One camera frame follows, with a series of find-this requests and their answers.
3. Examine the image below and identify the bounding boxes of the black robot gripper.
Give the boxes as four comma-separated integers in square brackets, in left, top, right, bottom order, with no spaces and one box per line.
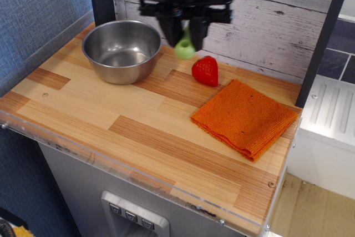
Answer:
[139,0,232,51]

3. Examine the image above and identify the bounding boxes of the white toy sink unit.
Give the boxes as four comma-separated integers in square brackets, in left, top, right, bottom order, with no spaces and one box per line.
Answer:
[287,75,354,198]

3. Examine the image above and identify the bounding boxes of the silver dispenser button panel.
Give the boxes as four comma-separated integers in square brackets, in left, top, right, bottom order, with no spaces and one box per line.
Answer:
[101,190,170,236]

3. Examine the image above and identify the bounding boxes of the grey toy fridge cabinet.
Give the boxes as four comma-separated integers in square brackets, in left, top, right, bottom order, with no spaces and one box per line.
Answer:
[39,144,240,236]

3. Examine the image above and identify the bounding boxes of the red toy strawberry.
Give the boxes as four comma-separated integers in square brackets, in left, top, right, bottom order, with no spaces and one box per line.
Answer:
[191,56,219,87]

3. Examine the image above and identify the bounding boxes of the stainless steel bowl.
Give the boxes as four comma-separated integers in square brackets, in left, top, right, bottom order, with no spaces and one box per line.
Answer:
[82,20,161,85]

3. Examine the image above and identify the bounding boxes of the orange folded towel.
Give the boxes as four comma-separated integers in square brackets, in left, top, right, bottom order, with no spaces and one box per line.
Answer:
[191,80,298,162]

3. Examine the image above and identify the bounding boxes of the clear acrylic edge guard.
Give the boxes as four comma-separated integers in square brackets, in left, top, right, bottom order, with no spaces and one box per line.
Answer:
[0,109,271,237]

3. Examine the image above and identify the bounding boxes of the dark right frame post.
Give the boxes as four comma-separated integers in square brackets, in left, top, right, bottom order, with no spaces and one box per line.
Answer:
[295,0,344,108]

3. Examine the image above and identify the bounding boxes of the green handled grey toy spatula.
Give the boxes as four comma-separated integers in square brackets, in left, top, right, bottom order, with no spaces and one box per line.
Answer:
[174,26,196,60]

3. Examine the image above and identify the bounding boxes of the yellow object at corner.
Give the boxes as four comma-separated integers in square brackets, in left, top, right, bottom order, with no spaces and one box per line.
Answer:
[13,226,34,237]

